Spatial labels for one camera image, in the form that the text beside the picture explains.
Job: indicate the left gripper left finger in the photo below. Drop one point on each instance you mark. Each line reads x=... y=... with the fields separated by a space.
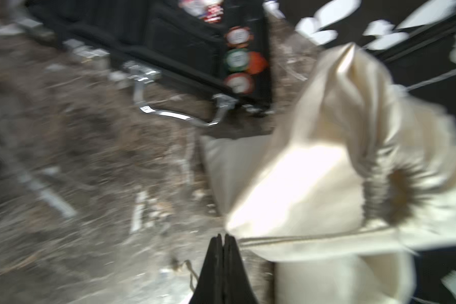
x=209 y=289

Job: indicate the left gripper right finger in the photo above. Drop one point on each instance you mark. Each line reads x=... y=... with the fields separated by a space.
x=236 y=288

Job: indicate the cream cloth bag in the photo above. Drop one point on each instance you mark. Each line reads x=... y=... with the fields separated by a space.
x=356 y=178

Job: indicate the red chip in case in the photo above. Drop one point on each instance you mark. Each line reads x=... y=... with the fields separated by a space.
x=257 y=63

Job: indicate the open black poker chip case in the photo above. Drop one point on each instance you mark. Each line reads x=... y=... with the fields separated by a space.
x=201 y=47

